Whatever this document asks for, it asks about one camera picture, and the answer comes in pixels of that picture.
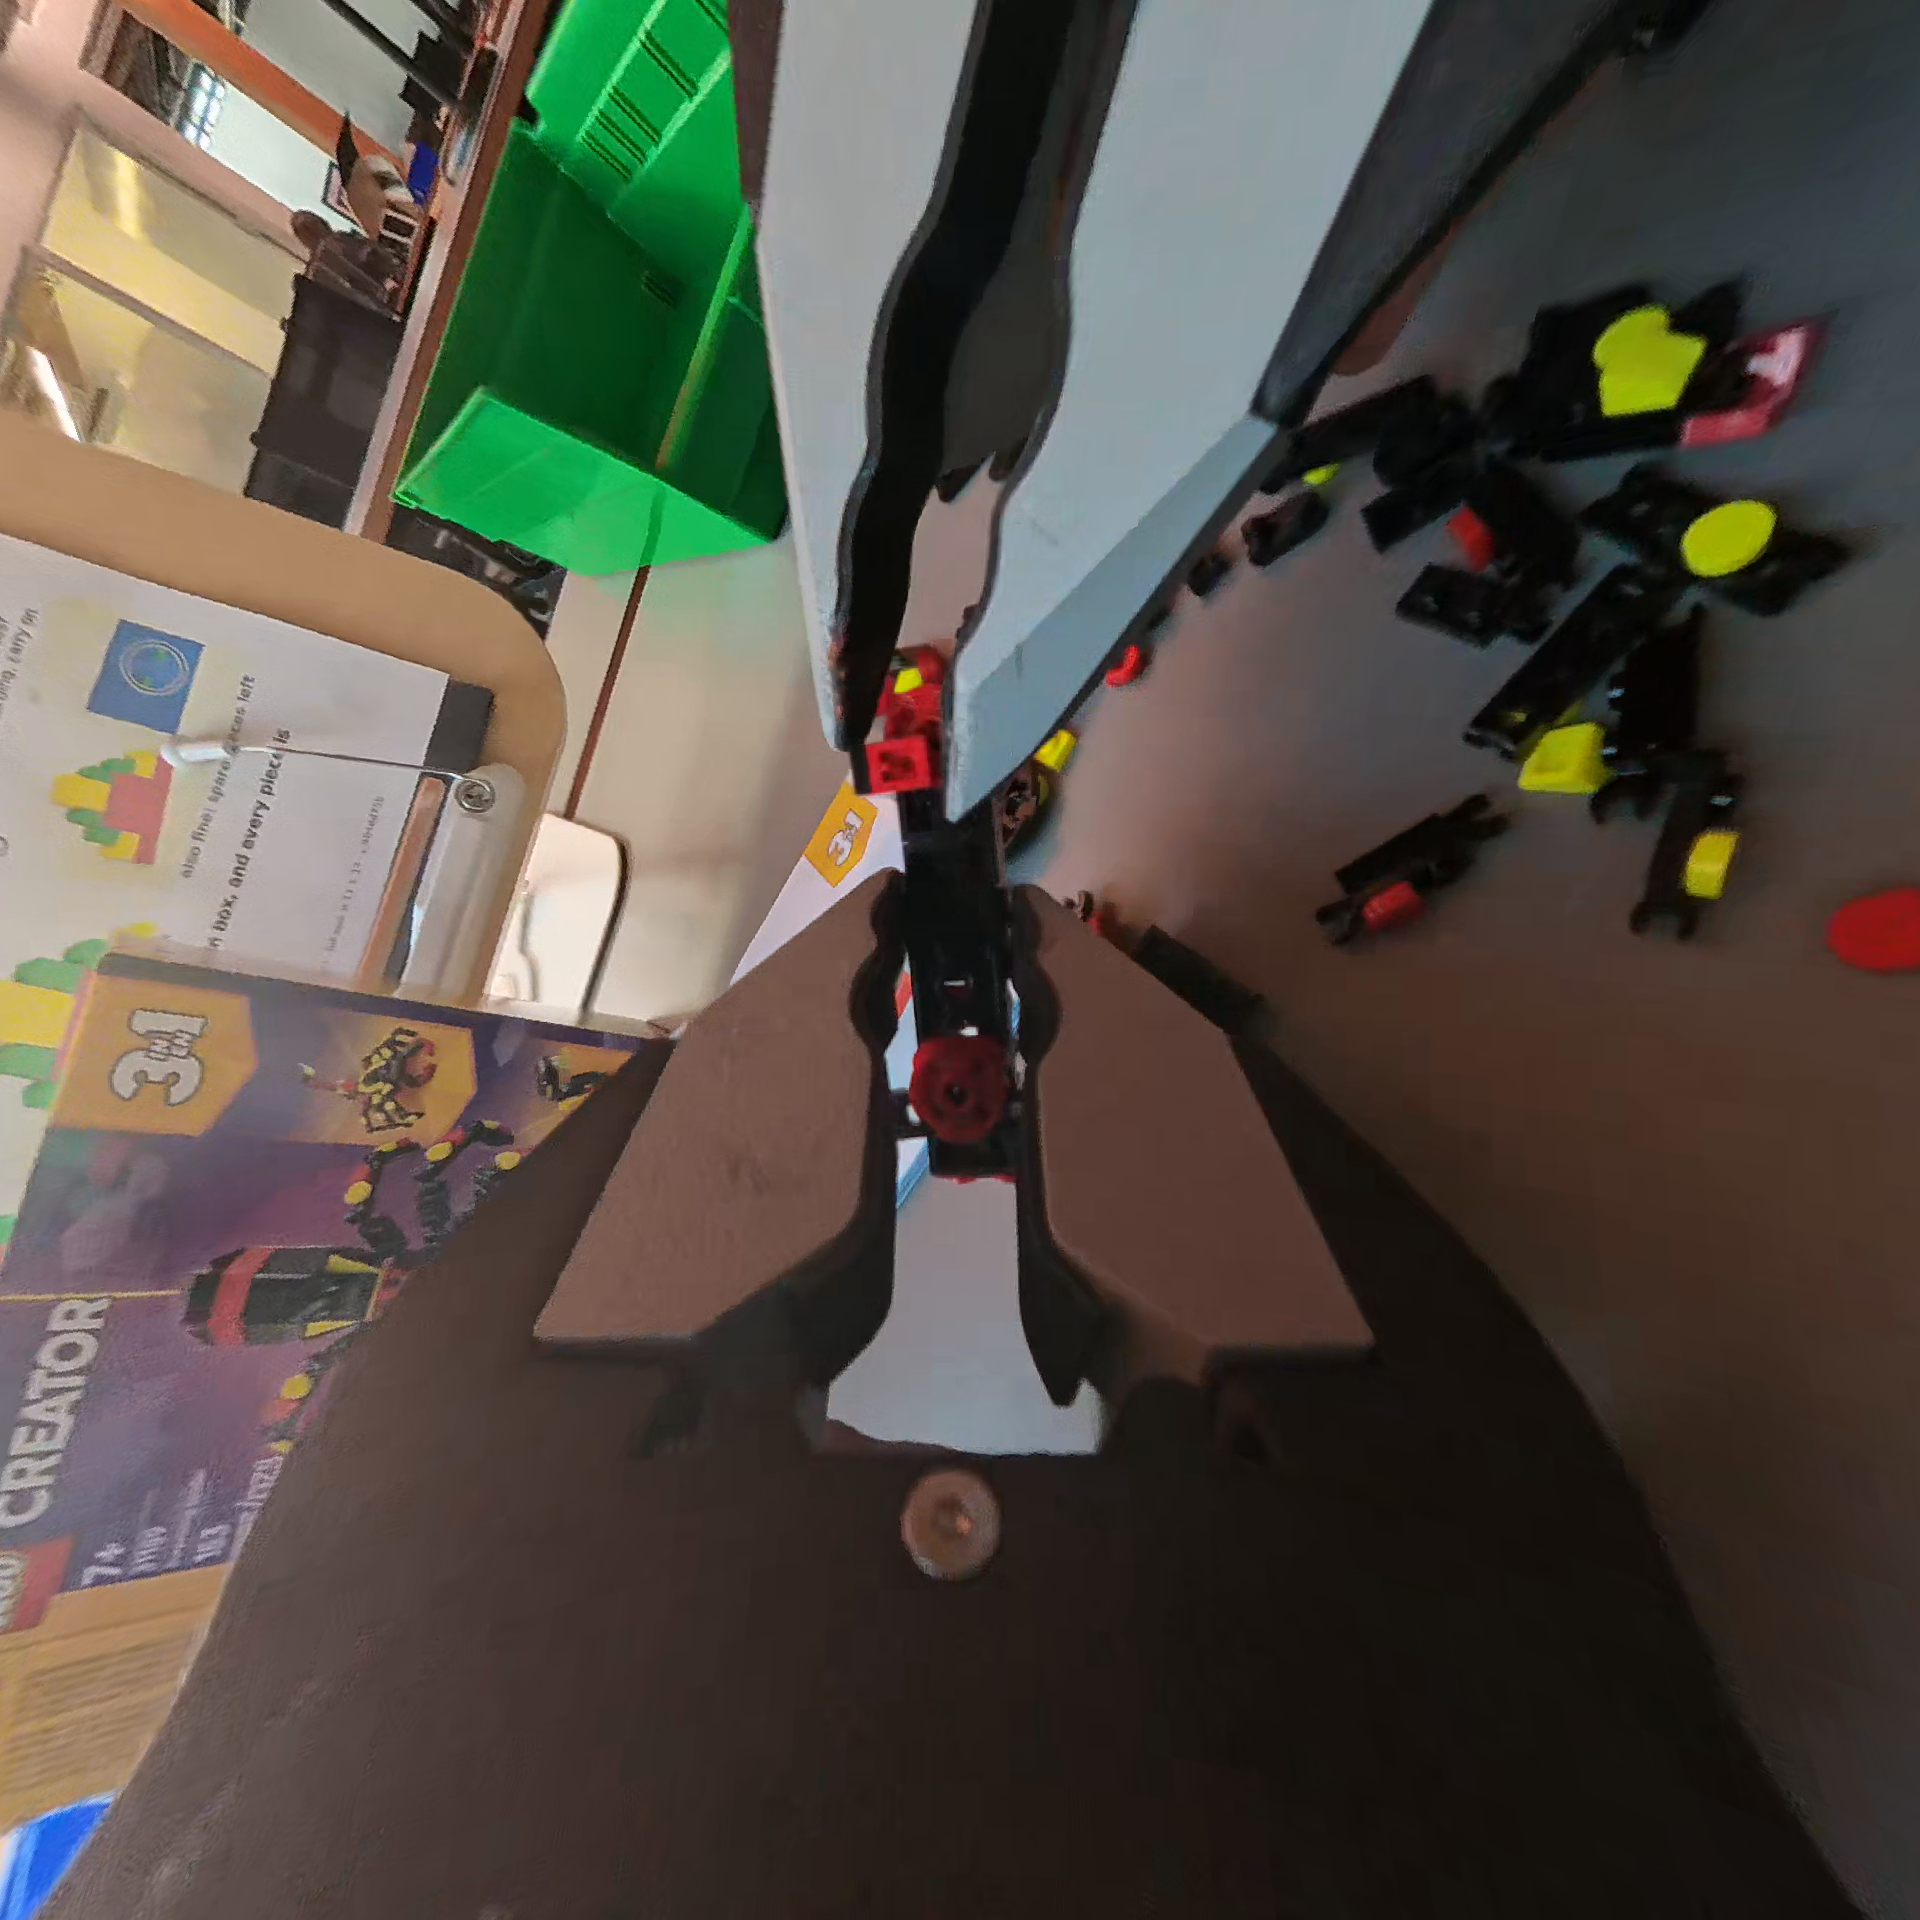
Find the open spider instruction booklet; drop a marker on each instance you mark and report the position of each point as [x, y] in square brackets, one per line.
[961, 1320]

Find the red yellow black lego model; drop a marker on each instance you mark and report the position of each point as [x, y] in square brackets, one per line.
[961, 1081]

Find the pile of lego pieces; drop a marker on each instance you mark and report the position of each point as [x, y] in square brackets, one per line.
[1576, 647]

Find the blue plastic bin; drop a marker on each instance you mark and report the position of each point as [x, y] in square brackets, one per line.
[37, 1836]

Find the green plastic bin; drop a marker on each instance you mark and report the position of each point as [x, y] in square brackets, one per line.
[601, 330]

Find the purple lego set box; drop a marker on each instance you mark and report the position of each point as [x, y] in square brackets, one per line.
[210, 1320]

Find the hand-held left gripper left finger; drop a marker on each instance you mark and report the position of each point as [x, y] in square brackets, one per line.
[736, 1200]

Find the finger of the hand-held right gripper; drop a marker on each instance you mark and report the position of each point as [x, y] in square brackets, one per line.
[1230, 210]
[827, 240]

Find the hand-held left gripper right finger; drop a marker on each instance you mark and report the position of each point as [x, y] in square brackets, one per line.
[1187, 1200]

